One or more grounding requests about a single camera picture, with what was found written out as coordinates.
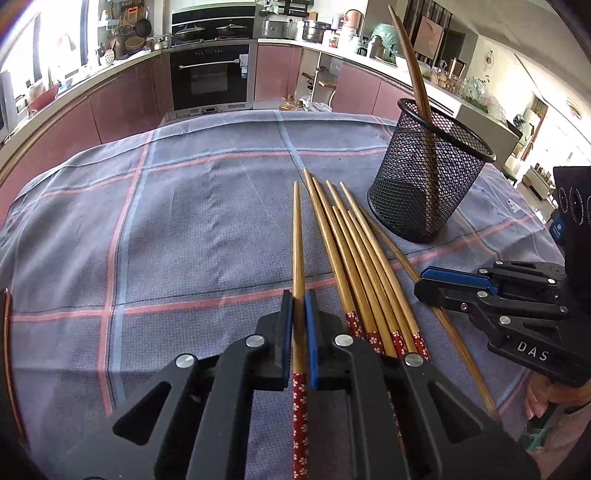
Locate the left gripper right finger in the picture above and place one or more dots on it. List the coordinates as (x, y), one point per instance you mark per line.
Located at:
(405, 419)

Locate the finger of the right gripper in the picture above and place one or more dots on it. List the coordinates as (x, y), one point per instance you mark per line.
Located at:
(461, 279)
(461, 299)

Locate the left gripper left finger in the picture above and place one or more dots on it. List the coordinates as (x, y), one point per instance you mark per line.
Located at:
(191, 420)

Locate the bamboo chopstick red end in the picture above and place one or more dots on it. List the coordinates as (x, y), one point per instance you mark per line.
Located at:
(424, 111)
(299, 365)
(399, 308)
(444, 321)
(359, 316)
(341, 205)
(378, 331)
(330, 253)

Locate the pink sleeve right forearm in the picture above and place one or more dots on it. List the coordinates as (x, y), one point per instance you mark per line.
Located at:
(562, 439)

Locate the person's right hand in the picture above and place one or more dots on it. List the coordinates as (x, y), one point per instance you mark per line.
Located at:
(541, 392)

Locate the black mesh utensil holder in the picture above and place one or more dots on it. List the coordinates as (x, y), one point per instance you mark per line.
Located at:
(397, 196)

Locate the smartphone with orange edge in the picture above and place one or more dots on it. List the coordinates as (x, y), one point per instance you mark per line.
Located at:
(11, 418)

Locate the grey plaid tablecloth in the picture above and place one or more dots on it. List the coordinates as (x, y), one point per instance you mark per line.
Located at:
(178, 239)

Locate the steel stock pot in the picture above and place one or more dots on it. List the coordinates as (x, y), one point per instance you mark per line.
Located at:
(314, 31)

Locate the black built-in oven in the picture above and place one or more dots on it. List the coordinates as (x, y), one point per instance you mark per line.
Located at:
(212, 77)

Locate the black range hood stove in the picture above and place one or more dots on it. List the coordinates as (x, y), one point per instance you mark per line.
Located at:
(211, 22)

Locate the pink bowl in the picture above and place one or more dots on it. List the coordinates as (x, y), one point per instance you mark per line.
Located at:
(41, 95)

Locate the black camera module right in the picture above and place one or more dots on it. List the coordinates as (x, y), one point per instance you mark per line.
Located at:
(573, 187)

